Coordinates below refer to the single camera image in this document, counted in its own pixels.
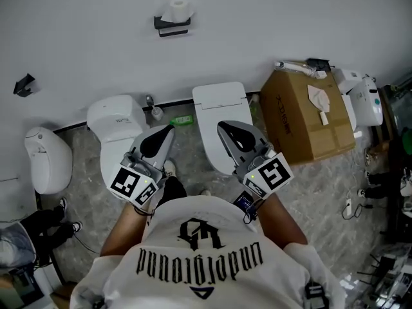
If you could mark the white flat-lid smart toilet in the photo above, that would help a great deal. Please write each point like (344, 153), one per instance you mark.
(212, 108)

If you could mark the small white carton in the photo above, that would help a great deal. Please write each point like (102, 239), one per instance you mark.
(323, 117)

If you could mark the beige paper bag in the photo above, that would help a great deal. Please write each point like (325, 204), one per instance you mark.
(318, 98)

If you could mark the person's white shoe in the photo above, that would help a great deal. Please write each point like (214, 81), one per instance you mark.
(205, 192)
(169, 168)

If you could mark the black wrist device with screen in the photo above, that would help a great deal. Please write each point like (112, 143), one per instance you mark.
(243, 203)

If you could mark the white toilet with tank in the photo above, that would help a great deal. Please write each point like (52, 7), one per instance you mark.
(112, 121)

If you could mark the empty black wall holder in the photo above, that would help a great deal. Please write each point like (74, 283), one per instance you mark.
(22, 85)

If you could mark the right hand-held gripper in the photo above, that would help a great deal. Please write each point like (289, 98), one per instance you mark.
(272, 172)

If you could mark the toilet brush with holder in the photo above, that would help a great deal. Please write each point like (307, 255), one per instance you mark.
(157, 112)

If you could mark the clear plastic wrapped tube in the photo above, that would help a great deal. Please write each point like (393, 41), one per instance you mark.
(294, 67)

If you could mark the white rounded toilet tank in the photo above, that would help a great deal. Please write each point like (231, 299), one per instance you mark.
(367, 105)

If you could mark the brown cardboard box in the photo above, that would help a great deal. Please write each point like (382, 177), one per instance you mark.
(299, 134)

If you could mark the black toilet paper holder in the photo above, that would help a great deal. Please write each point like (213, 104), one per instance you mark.
(174, 33)

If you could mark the person's left forearm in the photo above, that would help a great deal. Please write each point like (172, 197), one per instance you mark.
(125, 227)

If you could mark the green plastic bottle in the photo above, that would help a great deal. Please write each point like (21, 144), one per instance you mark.
(181, 120)

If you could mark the white toilet paper roll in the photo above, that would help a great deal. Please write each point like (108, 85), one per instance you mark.
(180, 10)

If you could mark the white oval toilet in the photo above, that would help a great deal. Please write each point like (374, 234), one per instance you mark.
(48, 163)

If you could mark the black power adapter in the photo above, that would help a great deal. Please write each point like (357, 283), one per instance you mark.
(368, 206)

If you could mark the person's right forearm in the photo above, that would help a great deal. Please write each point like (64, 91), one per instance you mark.
(280, 220)

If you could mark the person's white printed t-shirt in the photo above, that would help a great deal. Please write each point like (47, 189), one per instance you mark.
(206, 224)

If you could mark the black bracket part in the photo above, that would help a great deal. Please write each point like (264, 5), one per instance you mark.
(318, 63)

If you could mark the black clip-on device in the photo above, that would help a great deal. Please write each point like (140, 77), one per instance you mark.
(313, 293)

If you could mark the white square box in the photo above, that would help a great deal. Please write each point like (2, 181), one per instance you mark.
(347, 77)

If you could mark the white power strip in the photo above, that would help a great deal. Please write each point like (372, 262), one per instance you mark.
(348, 205)

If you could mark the person's black trouser leg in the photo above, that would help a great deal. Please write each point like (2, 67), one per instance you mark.
(174, 190)

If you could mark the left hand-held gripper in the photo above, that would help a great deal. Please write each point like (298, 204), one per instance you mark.
(128, 180)

